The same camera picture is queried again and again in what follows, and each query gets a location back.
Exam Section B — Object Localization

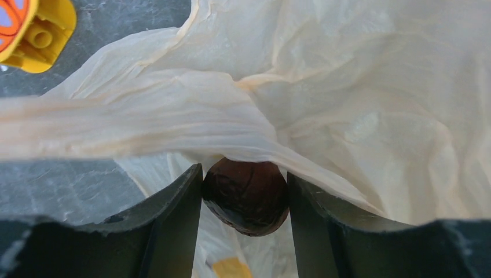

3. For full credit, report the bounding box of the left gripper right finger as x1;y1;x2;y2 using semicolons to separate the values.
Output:
287;174;490;277

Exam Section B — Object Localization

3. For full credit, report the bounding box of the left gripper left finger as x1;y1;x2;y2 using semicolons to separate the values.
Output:
1;164;203;277

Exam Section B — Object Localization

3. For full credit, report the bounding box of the dark brown fake fruit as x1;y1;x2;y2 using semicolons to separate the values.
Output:
201;158;290;237

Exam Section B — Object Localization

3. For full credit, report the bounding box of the orange plastic bag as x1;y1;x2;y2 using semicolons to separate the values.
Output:
1;1;490;277

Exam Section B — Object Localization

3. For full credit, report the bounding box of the yellow butterfly toy block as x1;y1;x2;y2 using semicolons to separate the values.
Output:
1;0;77;74

